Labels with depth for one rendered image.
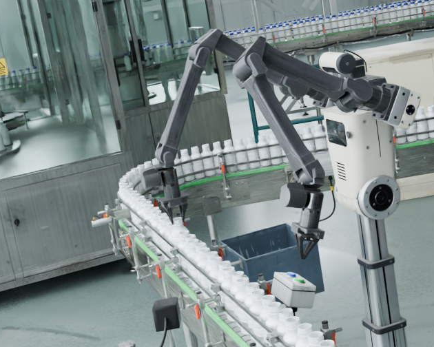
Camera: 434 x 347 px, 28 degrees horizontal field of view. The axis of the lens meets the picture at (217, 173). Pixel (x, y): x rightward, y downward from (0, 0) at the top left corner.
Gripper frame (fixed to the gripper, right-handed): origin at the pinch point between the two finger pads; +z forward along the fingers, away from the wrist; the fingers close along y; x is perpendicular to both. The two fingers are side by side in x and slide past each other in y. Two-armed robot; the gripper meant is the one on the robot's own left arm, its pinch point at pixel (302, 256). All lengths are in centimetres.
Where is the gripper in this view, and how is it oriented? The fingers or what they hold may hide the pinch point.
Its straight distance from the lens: 258.8
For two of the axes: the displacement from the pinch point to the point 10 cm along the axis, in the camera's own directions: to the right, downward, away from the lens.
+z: -1.7, 9.8, 1.1
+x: 9.3, 1.2, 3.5
